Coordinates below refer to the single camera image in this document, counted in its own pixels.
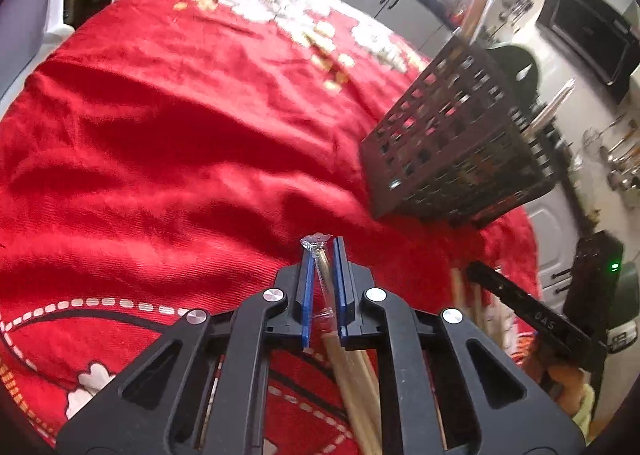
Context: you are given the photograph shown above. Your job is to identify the small hanging utensil rack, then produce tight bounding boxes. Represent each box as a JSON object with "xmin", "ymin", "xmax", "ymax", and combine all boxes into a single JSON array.
[{"xmin": 500, "ymin": 0, "xmax": 533, "ymax": 26}]

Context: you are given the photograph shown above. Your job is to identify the red floral blanket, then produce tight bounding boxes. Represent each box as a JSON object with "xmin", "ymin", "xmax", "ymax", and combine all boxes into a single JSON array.
[{"xmin": 0, "ymin": 0, "xmax": 543, "ymax": 455}]

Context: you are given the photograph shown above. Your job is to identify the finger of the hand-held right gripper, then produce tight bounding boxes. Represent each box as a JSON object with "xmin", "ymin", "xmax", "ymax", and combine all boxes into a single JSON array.
[{"xmin": 467, "ymin": 261, "xmax": 532, "ymax": 322}]

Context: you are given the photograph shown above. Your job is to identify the black perforated utensil basket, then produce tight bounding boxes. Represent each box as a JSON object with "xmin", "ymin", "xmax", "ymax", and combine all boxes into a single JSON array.
[{"xmin": 359, "ymin": 30, "xmax": 558, "ymax": 228}]

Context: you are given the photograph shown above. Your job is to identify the row of hanging kitchen utensils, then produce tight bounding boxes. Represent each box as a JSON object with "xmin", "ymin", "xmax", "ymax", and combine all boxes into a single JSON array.
[{"xmin": 582, "ymin": 118, "xmax": 640, "ymax": 208}]

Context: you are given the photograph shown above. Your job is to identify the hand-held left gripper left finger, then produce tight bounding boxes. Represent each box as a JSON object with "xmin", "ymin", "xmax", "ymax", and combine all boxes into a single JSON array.
[{"xmin": 55, "ymin": 236, "xmax": 321, "ymax": 455}]

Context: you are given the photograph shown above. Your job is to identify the white plastic chair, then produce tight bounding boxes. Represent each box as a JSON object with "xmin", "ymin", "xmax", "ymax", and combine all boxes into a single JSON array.
[{"xmin": 0, "ymin": 0, "xmax": 76, "ymax": 106}]

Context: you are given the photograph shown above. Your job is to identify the black range hood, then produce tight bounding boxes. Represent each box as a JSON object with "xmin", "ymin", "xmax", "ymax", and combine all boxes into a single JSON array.
[{"xmin": 535, "ymin": 0, "xmax": 636, "ymax": 103}]

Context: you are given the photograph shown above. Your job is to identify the person's right hand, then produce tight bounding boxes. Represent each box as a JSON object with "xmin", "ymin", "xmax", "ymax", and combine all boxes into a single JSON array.
[{"xmin": 537, "ymin": 360, "xmax": 593, "ymax": 416}]

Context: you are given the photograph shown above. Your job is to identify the bare wooden chopsticks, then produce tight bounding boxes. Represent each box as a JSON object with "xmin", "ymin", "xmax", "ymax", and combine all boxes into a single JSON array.
[
  {"xmin": 492, "ymin": 302, "xmax": 512, "ymax": 352},
  {"xmin": 450, "ymin": 267, "xmax": 488, "ymax": 331}
]

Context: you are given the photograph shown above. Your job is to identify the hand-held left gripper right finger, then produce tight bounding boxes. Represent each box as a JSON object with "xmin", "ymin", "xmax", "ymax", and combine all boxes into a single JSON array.
[{"xmin": 334, "ymin": 236, "xmax": 586, "ymax": 455}]

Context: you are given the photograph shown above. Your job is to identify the dark round object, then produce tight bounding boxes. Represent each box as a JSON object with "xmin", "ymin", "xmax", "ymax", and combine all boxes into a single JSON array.
[{"xmin": 487, "ymin": 42, "xmax": 543, "ymax": 111}]

